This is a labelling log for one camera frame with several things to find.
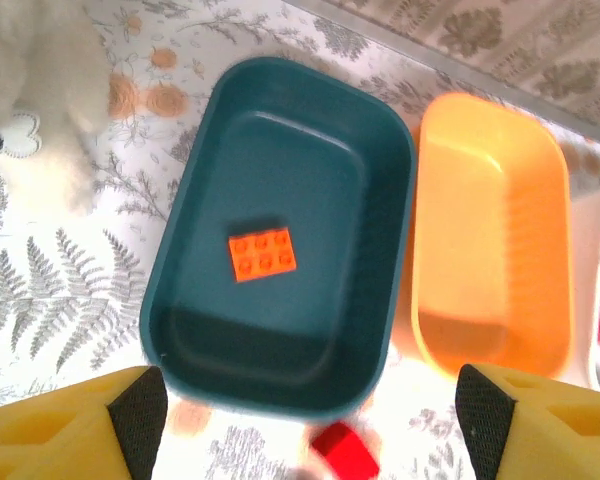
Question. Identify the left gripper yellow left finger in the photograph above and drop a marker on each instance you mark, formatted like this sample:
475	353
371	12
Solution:
45	430

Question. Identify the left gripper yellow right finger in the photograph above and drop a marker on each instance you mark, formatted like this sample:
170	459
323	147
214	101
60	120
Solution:
555	435

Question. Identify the floral tablecloth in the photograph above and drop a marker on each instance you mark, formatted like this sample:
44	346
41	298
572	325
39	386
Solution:
80	300

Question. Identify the orange plastic container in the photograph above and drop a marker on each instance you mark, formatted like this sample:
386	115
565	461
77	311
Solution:
490	225

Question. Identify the orange flat lego plate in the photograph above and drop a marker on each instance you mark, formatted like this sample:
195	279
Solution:
262	255

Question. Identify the teal plastic container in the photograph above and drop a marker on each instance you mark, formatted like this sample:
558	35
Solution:
280	175

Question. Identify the white plush dog toy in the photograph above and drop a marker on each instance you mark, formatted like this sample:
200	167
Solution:
35	60

